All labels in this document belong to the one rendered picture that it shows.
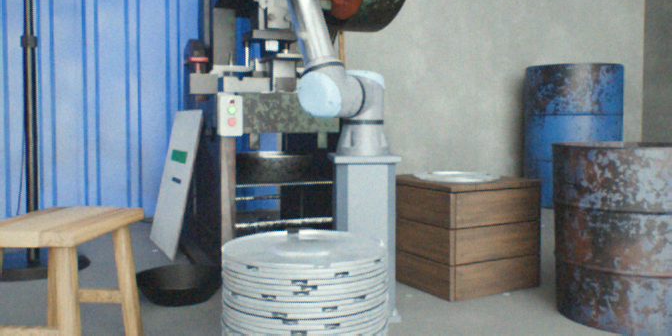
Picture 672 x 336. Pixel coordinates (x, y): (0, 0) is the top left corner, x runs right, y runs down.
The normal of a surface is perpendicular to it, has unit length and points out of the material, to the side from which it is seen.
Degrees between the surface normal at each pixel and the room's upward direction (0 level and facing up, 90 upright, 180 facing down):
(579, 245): 92
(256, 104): 90
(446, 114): 90
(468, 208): 90
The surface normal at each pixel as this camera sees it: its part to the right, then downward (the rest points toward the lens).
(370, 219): 0.11, 0.04
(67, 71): 0.37, 0.04
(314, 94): -0.64, 0.15
